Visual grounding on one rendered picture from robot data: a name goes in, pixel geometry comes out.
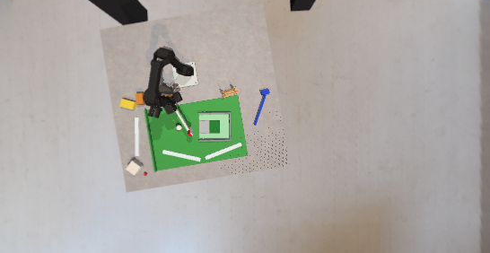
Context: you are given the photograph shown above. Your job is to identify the yellow block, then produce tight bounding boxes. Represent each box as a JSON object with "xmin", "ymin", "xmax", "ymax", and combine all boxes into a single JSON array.
[{"xmin": 119, "ymin": 99, "xmax": 136, "ymax": 109}]

